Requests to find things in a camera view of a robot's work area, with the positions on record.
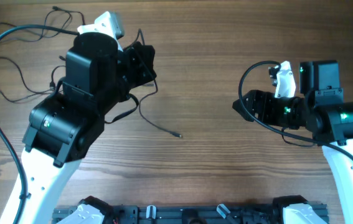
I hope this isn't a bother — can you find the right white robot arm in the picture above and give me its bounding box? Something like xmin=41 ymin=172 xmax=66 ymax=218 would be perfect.
xmin=232 ymin=60 xmax=353 ymax=223

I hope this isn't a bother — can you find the black usb cable thick plug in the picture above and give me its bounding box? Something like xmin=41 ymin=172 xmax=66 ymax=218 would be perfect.
xmin=123 ymin=28 xmax=183 ymax=139

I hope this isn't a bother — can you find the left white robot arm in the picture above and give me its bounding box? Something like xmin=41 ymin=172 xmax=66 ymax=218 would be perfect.
xmin=0 ymin=32 xmax=156 ymax=223

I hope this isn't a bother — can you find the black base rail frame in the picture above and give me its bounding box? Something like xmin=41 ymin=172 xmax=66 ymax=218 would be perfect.
xmin=51 ymin=203 xmax=329 ymax=224

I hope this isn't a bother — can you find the black micro usb cable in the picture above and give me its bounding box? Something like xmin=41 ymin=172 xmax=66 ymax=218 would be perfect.
xmin=0 ymin=55 xmax=68 ymax=103

